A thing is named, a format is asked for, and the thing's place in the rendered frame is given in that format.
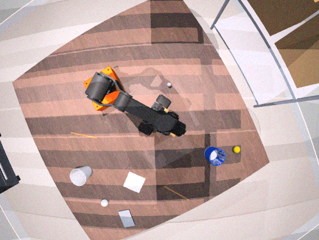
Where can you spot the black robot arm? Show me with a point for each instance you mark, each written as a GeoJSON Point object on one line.
{"type": "Point", "coordinates": [102, 84]}

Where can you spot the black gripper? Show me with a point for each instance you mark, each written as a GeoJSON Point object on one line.
{"type": "Point", "coordinates": [164, 101]}

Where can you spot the yellow ball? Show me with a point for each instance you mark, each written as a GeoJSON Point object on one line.
{"type": "Point", "coordinates": [236, 149]}

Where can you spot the white ball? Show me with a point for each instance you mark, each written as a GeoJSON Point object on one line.
{"type": "Point", "coordinates": [104, 202]}

